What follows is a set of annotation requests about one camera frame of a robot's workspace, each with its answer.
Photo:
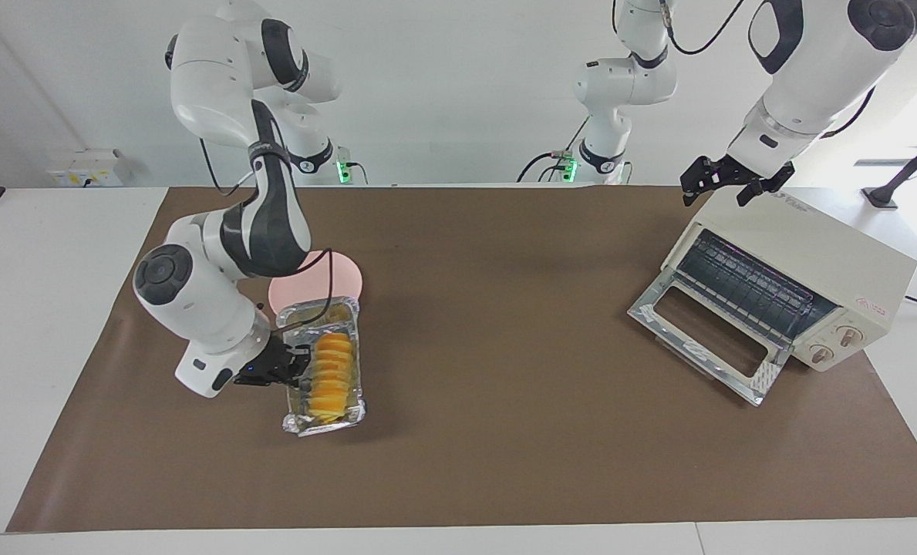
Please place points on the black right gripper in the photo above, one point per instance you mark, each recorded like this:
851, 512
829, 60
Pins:
261, 368

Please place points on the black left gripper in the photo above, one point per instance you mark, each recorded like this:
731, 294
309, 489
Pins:
736, 171

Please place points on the yellow twisted bread loaf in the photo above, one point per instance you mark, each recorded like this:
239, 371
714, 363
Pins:
331, 378

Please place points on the aluminium foil tray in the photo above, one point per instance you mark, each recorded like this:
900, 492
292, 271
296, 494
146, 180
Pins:
311, 316

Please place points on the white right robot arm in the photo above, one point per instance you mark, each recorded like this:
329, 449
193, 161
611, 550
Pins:
211, 85

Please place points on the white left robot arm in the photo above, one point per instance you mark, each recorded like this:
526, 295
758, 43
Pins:
820, 69

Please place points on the cream toaster oven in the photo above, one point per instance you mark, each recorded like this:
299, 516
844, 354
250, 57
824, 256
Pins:
820, 247

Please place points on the glass oven door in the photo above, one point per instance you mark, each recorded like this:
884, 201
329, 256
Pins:
659, 297

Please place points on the pink round plate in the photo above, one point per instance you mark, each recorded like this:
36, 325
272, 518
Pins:
346, 279

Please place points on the brown table mat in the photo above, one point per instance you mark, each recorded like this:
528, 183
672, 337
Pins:
489, 432

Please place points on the black camera stand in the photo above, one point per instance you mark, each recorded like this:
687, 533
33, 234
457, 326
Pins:
882, 196

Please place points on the white wall socket box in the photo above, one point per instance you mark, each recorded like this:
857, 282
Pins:
88, 166

